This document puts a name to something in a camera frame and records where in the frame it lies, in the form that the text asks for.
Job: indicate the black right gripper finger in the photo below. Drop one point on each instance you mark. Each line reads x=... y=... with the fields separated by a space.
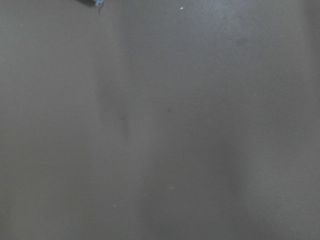
x=91 y=3

